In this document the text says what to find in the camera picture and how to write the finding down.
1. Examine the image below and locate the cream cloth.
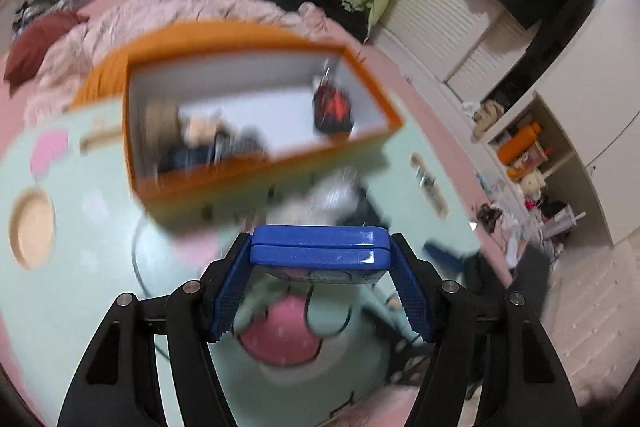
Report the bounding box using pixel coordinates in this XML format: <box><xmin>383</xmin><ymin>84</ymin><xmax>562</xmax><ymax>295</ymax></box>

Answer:
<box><xmin>472</xmin><ymin>101</ymin><xmax>505</xmax><ymax>140</ymax></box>

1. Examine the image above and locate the black case with red emblem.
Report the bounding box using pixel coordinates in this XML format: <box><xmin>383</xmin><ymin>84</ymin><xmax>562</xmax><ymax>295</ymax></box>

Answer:
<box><xmin>312</xmin><ymin>79</ymin><xmax>357</xmax><ymax>135</ymax></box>

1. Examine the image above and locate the orange bottle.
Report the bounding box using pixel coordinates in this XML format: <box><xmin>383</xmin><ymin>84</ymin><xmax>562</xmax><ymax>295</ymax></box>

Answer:
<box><xmin>496</xmin><ymin>122</ymin><xmax>543</xmax><ymax>165</ymax></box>

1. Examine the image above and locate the orange cardboard box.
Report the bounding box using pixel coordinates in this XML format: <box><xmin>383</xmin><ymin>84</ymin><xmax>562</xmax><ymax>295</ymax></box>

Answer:
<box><xmin>67</xmin><ymin>21</ymin><xmax>405</xmax><ymax>228</ymax></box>

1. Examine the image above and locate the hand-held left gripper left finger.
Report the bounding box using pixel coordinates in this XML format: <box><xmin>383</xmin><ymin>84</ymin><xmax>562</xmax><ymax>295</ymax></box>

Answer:
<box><xmin>57</xmin><ymin>232</ymin><xmax>256</xmax><ymax>427</ymax></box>

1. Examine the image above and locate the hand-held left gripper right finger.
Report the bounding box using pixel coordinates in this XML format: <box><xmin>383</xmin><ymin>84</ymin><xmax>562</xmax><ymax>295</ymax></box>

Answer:
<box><xmin>387</xmin><ymin>233</ymin><xmax>583</xmax><ymax>427</ymax></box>

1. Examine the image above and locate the blue tin case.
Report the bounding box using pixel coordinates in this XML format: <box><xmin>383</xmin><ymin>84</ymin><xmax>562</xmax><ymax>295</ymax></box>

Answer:
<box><xmin>248</xmin><ymin>224</ymin><xmax>392</xmax><ymax>289</ymax></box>

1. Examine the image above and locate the grey white plush toy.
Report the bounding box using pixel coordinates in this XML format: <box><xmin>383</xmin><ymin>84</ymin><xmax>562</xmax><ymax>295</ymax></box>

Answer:
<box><xmin>280</xmin><ymin>172</ymin><xmax>371</xmax><ymax>228</ymax></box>

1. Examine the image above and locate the white louvered wardrobe door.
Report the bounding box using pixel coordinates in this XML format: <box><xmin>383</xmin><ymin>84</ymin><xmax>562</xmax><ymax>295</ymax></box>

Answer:
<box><xmin>370</xmin><ymin>0</ymin><xmax>546</xmax><ymax>102</ymax></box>

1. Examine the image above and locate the dark red pillow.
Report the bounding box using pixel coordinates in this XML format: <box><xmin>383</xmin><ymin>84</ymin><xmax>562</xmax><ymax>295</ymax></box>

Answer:
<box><xmin>4</xmin><ymin>11</ymin><xmax>91</xmax><ymax>90</ymax></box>

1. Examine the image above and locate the white cabinet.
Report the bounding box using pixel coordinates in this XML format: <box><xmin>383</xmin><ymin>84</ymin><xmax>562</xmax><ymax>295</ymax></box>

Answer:
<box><xmin>530</xmin><ymin>0</ymin><xmax>640</xmax><ymax>248</ymax></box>

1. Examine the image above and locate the pink floral comforter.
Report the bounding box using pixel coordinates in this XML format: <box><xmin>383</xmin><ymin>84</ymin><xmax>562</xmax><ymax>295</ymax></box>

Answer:
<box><xmin>22</xmin><ymin>0</ymin><xmax>351</xmax><ymax>118</ymax></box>

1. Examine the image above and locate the pink cloth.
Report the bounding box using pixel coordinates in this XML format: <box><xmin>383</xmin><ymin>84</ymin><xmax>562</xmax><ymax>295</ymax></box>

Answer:
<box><xmin>297</xmin><ymin>4</ymin><xmax>336</xmax><ymax>38</ymax></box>

